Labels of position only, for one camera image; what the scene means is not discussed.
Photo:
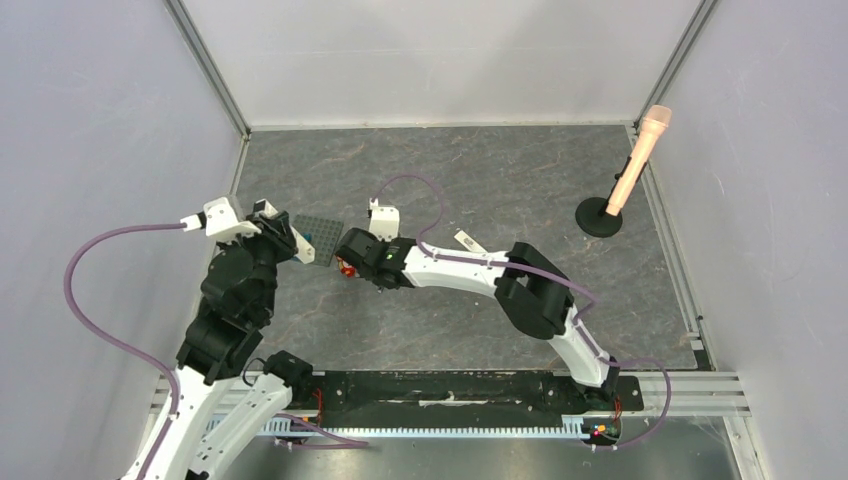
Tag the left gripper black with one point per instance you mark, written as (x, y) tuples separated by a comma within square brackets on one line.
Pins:
[(277, 231)]

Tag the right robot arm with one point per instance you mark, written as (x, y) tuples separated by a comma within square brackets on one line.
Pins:
[(532, 292)]

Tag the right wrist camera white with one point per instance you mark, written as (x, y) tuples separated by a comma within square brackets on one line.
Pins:
[(384, 222)]

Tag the black microphone stand base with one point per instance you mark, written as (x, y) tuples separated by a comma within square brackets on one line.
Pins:
[(592, 218)]

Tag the red owl number block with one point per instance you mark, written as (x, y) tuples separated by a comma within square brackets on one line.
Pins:
[(346, 269)]

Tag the white remote control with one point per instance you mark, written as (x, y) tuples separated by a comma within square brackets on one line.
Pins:
[(306, 251)]

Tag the white remote battery cover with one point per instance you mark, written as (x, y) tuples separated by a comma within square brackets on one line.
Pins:
[(468, 242)]

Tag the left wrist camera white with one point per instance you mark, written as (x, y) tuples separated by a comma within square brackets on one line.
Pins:
[(224, 220)]

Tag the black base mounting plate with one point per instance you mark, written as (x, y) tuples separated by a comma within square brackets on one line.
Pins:
[(455, 399)]

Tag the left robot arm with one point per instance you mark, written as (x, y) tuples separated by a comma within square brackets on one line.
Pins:
[(237, 301)]

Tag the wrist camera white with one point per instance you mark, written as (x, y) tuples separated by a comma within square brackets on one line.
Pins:
[(384, 222), (224, 220)]

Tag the pink toy microphone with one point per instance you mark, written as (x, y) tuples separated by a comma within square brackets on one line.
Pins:
[(652, 127)]

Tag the grey lego baseplate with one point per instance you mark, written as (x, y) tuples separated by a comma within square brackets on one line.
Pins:
[(323, 235)]

